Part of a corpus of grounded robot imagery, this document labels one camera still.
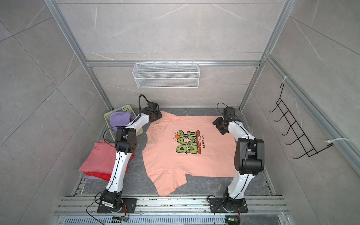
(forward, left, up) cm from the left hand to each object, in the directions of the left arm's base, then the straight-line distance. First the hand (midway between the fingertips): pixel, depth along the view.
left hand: (159, 112), depth 113 cm
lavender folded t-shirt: (-50, +38, -3) cm, 63 cm away
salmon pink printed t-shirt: (-32, -14, -2) cm, 35 cm away
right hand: (-19, -42, +7) cm, 46 cm away
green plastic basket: (+3, +28, +2) cm, 28 cm away
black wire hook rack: (-53, -71, +30) cm, 94 cm away
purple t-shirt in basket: (-10, +30, +3) cm, 32 cm away
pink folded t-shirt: (-42, +31, +5) cm, 52 cm away
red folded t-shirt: (-50, +29, -1) cm, 58 cm away
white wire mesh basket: (+12, -7, +26) cm, 30 cm away
